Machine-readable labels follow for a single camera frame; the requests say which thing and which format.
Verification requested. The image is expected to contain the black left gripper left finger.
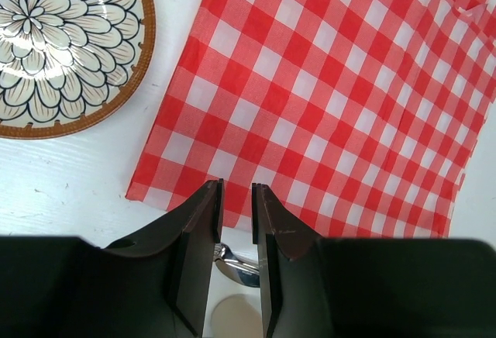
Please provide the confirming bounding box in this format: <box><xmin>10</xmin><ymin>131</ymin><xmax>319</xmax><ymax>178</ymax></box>
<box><xmin>1</xmin><ymin>180</ymin><xmax>224</xmax><ymax>337</ymax></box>

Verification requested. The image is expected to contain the red white checkered cloth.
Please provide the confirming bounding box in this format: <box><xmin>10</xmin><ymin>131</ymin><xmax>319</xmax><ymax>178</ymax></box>
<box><xmin>126</xmin><ymin>0</ymin><xmax>495</xmax><ymax>237</ymax></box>

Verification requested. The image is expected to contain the beige paper cup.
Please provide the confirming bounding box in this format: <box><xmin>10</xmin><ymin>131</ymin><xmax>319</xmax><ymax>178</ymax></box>
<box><xmin>210</xmin><ymin>295</ymin><xmax>264</xmax><ymax>338</ymax></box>

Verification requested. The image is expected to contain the silver fork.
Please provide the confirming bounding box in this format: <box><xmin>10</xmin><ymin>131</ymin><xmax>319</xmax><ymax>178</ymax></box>
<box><xmin>213</xmin><ymin>243</ymin><xmax>260</xmax><ymax>288</ymax></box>

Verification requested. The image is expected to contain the patterned ceramic plate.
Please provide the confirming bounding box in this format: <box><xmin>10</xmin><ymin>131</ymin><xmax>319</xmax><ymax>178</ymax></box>
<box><xmin>1</xmin><ymin>0</ymin><xmax>156</xmax><ymax>140</ymax></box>

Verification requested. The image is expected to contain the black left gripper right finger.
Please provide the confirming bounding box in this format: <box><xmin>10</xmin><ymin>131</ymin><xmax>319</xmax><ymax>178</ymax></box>
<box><xmin>252</xmin><ymin>184</ymin><xmax>495</xmax><ymax>337</ymax></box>

